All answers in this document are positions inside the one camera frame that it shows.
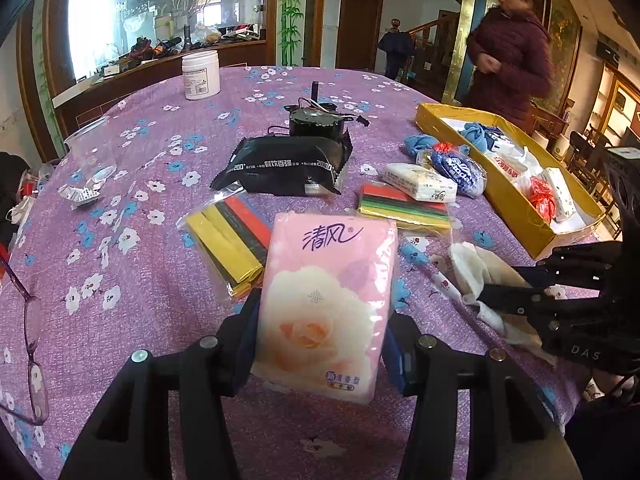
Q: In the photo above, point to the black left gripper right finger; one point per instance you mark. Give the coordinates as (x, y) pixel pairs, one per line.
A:
(512, 430)

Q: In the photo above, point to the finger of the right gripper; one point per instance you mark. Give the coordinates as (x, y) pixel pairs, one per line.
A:
(508, 299)
(533, 275)

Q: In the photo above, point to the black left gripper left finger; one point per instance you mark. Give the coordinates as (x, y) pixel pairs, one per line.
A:
(127, 434)

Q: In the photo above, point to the white cloth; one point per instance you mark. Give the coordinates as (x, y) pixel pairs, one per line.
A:
(476, 267)

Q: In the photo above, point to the red plastic bag bundle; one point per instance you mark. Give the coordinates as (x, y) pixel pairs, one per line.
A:
(542, 197)

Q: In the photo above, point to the pink tissue pack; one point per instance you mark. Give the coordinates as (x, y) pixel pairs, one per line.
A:
(325, 304)

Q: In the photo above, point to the multicolour strips bag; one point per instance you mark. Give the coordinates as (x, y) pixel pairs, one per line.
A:
(385, 202)

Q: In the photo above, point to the yellow black red strips bag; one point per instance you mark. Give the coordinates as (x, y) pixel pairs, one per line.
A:
(232, 239)

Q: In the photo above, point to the blue knitted cloth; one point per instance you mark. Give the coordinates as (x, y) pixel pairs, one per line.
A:
(480, 136)

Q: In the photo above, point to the yellow cardboard box tray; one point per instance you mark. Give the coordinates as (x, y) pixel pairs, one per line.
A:
(513, 207)

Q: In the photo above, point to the lemon print tissue pack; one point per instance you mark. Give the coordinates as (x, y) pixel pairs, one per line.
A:
(565, 205)

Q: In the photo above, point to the purple framed eyeglasses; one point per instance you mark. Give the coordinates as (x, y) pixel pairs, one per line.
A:
(32, 323)

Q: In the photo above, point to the white red plastic bag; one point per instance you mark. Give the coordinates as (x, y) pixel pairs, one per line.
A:
(518, 166)

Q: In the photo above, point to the blue white plastic bag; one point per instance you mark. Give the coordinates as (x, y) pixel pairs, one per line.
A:
(467, 174)

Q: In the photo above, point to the white tissue pack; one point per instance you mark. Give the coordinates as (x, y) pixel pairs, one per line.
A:
(421, 184)

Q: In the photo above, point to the blue fleece cloth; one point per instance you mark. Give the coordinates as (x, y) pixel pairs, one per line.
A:
(419, 142)

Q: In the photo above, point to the woman in maroon jacket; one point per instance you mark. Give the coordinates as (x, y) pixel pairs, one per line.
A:
(510, 52)

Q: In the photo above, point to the purple floral tablecloth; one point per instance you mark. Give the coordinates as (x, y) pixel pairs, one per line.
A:
(120, 276)

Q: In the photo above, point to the black wet wipes pack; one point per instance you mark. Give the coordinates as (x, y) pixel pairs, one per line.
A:
(287, 165)

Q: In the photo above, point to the silver foil blister pack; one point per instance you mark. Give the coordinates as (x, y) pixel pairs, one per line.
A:
(78, 197)

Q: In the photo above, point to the person in dark clothes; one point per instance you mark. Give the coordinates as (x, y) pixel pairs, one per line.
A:
(398, 47)

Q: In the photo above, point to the black round motor device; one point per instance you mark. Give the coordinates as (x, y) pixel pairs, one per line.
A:
(308, 117)

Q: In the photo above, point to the clear plastic cup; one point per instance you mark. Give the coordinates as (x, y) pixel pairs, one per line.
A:
(91, 148)

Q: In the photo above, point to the black bag on sofa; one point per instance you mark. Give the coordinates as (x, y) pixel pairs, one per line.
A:
(12, 168)

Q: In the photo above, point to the wooden cabinet counter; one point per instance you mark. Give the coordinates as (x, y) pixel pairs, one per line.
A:
(96, 100)

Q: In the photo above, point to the white plastic jar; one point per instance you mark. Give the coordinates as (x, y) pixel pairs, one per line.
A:
(201, 75)

